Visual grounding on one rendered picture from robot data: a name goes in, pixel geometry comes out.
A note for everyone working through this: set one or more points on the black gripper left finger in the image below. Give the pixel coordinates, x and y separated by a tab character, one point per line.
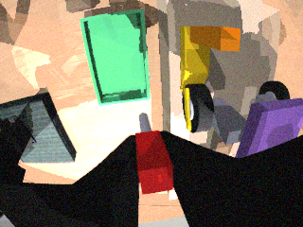
107	196

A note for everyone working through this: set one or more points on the red-headed metal pin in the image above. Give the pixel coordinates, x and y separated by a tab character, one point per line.
153	161

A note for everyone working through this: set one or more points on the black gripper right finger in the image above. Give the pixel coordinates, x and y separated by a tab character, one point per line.
214	188

